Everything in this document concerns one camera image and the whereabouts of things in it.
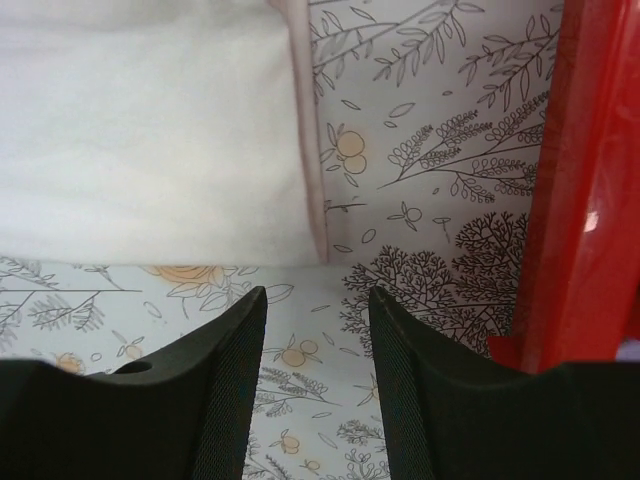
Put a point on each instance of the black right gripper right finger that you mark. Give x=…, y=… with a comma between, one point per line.
x=450, y=413

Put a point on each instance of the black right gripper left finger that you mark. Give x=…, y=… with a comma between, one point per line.
x=181, y=412

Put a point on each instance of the white t-shirt with robot print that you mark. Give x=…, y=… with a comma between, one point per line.
x=162, y=133

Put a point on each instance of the red plastic bin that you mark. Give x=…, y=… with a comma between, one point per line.
x=578, y=295

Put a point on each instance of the floral patterned table mat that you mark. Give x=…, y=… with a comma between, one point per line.
x=431, y=116

